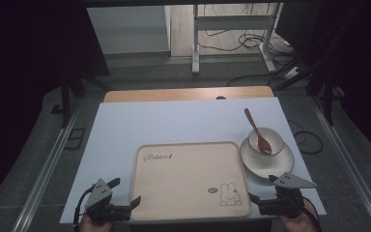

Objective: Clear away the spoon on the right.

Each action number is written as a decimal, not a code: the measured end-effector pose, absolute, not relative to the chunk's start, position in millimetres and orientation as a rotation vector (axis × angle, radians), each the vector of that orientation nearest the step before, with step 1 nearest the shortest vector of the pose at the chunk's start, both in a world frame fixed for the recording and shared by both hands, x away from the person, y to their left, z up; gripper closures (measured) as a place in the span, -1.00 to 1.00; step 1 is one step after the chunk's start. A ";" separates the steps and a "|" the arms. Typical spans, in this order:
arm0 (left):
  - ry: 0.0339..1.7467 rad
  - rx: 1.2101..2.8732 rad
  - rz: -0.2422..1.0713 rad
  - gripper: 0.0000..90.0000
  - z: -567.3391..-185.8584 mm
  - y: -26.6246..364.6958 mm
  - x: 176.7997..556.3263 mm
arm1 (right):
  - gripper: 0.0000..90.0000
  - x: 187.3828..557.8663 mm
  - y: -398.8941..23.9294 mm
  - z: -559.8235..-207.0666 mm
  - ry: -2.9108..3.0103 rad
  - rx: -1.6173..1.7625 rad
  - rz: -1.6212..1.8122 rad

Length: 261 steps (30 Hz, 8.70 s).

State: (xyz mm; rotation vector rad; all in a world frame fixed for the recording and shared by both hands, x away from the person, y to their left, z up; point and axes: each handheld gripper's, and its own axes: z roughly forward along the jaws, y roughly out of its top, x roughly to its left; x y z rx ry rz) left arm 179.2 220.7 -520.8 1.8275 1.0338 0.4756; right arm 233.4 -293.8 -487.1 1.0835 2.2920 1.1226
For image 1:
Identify black looped floor cable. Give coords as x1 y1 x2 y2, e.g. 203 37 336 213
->
286 119 325 155

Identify person's left hand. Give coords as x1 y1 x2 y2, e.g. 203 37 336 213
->
78 214 114 232

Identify white bowl with dark rim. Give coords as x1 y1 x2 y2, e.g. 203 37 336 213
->
247 127 284 157

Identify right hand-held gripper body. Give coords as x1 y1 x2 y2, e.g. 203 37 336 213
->
258 172 318 219

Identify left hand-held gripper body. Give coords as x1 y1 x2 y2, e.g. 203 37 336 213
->
84 178 133 225

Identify black floor socket frame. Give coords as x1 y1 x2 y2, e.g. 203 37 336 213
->
63 128 87 151

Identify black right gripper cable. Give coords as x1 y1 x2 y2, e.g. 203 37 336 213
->
301 196 323 232

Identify white cabinet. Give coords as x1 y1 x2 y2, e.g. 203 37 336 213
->
86 5 172 55

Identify wooden table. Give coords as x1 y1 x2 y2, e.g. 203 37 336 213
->
103 85 275 103

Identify beige tray with rabbit print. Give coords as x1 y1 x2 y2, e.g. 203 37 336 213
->
128 140 253 221

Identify black floor cables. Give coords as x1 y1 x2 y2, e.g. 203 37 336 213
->
196 28 296 56

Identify aluminium floor rail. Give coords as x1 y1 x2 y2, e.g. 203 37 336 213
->
11 99 82 232
308 96 371 232

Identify white power strip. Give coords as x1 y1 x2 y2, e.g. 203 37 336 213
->
283 66 302 81

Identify white plate with dark rim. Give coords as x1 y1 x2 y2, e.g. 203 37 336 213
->
240 136 295 180

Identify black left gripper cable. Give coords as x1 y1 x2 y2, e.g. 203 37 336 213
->
72 187 95 228

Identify person's right hand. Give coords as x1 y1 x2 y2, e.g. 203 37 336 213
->
278 211 317 232

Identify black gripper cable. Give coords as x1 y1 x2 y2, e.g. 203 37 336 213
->
72 187 95 228
301 196 323 232

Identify black stand legs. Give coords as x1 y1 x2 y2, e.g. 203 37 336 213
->
57 69 112 129
273 57 346 127

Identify white metal stand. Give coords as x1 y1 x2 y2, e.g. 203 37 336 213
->
191 3 284 75

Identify brown wooden spoon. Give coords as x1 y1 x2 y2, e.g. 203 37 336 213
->
243 107 272 156

